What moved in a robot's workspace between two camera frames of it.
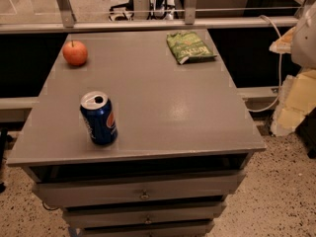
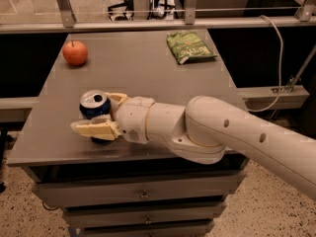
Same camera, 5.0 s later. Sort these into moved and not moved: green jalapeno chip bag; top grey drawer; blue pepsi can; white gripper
Moved: white gripper
Not moved: top grey drawer; blue pepsi can; green jalapeno chip bag
